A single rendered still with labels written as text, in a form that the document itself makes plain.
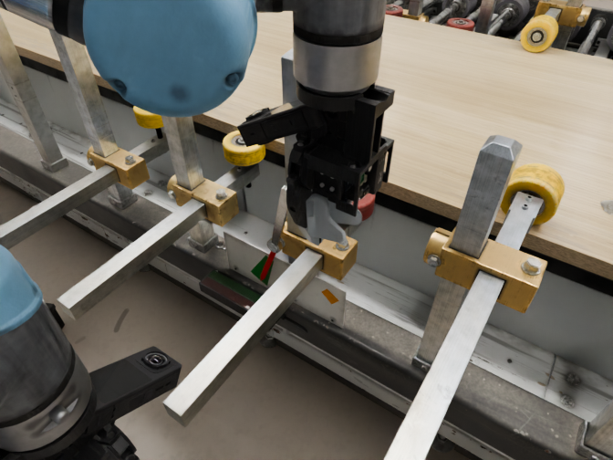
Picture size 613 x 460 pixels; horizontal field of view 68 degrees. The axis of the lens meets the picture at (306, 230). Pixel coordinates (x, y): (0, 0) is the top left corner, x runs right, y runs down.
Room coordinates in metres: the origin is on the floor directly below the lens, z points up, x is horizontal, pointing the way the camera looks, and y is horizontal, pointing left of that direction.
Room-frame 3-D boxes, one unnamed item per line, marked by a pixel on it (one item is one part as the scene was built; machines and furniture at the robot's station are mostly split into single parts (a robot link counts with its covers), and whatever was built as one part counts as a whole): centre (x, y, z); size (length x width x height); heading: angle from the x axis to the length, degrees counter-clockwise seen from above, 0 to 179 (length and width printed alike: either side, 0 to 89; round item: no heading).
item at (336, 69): (0.39, -0.03, 1.21); 0.08 x 0.08 x 0.05
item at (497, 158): (0.40, -0.20, 0.88); 0.03 x 0.03 x 0.48; 56
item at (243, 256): (0.54, 0.05, 0.75); 0.26 x 0.01 x 0.10; 56
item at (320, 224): (0.37, -0.02, 1.02); 0.06 x 0.03 x 0.09; 56
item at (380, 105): (0.39, -0.03, 1.13); 0.09 x 0.08 x 0.12; 56
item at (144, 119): (0.89, 0.33, 0.85); 0.08 x 0.08 x 0.11
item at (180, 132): (0.68, 0.21, 0.90); 0.03 x 0.03 x 0.48; 56
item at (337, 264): (0.53, -0.01, 0.85); 0.13 x 0.06 x 0.05; 56
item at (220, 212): (0.66, 0.20, 0.84); 0.13 x 0.06 x 0.05; 56
